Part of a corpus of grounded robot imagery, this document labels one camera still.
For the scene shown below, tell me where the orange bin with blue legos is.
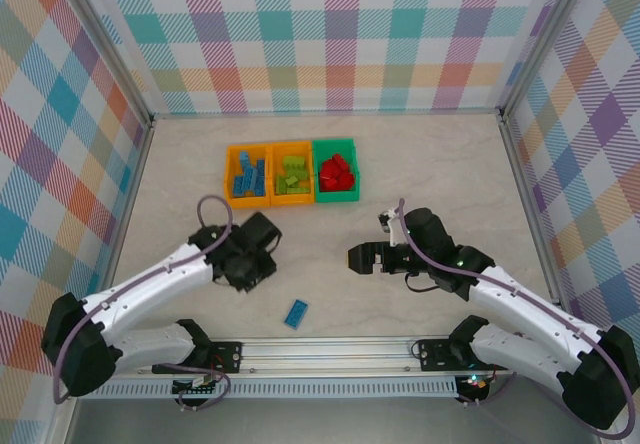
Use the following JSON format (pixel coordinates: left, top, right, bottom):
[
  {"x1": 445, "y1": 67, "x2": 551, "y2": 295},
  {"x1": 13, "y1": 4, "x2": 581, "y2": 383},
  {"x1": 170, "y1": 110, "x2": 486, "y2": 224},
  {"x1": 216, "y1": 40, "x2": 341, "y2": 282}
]
[{"x1": 223, "y1": 143, "x2": 274, "y2": 210}]

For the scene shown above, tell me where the orange bin with green legos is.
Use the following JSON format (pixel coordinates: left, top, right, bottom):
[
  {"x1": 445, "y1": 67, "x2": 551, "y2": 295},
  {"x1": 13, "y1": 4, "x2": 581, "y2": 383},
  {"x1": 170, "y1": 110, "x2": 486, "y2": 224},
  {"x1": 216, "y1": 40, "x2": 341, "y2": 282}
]
[{"x1": 268, "y1": 140, "x2": 317, "y2": 208}]

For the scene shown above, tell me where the green plastic bin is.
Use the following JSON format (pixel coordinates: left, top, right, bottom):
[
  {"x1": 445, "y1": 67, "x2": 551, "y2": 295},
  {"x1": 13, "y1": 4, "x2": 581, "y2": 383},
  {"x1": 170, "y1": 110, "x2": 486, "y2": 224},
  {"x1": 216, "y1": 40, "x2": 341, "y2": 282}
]
[{"x1": 312, "y1": 137, "x2": 361, "y2": 205}]

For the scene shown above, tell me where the aluminium side rail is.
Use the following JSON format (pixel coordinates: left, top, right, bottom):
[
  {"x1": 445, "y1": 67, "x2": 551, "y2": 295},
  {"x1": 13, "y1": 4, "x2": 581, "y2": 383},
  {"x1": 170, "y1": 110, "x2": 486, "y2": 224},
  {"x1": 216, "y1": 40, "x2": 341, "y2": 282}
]
[
  {"x1": 499, "y1": 113, "x2": 562, "y2": 301},
  {"x1": 88, "y1": 118, "x2": 155, "y2": 315}
]

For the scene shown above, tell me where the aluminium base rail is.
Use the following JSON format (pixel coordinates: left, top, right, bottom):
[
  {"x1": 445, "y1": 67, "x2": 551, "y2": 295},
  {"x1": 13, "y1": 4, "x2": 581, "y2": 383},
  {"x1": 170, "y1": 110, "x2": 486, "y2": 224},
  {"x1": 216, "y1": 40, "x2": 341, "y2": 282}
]
[{"x1": 114, "y1": 337, "x2": 516, "y2": 379}]

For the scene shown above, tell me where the aluminium back rail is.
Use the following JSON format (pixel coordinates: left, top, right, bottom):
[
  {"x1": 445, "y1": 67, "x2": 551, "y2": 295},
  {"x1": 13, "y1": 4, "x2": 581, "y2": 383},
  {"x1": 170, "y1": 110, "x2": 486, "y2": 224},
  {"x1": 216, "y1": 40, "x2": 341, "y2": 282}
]
[{"x1": 149, "y1": 107, "x2": 504, "y2": 121}]

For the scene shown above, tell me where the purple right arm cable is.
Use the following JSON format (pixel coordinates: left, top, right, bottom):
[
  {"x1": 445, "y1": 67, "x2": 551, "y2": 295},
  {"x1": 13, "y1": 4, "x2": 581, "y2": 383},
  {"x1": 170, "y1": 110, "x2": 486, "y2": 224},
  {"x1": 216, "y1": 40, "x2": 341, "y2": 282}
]
[{"x1": 397, "y1": 198, "x2": 637, "y2": 440}]

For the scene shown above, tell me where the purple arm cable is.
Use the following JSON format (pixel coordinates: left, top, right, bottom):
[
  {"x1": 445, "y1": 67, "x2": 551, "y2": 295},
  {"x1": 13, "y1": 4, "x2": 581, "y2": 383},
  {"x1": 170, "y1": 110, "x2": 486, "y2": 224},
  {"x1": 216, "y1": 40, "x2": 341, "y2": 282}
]
[
  {"x1": 52, "y1": 194, "x2": 235, "y2": 413},
  {"x1": 397, "y1": 198, "x2": 637, "y2": 440}
]

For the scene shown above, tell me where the white slotted cable duct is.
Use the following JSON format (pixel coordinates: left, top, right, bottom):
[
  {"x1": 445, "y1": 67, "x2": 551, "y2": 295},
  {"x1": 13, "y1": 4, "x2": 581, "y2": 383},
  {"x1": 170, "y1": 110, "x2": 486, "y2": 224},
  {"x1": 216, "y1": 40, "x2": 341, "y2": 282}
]
[{"x1": 79, "y1": 376, "x2": 459, "y2": 400}]

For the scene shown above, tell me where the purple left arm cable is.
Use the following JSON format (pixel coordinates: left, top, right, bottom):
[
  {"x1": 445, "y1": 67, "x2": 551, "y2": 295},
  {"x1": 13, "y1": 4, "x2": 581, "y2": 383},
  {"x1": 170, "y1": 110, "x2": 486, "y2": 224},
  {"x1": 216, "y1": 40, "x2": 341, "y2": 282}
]
[{"x1": 52, "y1": 194, "x2": 235, "y2": 413}]

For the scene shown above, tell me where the aluminium frame post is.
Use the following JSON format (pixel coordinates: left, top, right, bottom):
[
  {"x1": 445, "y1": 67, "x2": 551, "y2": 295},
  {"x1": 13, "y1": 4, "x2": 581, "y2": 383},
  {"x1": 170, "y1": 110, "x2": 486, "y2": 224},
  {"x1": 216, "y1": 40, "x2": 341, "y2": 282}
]
[
  {"x1": 62, "y1": 0, "x2": 154, "y2": 130},
  {"x1": 499, "y1": 0, "x2": 597, "y2": 121}
]

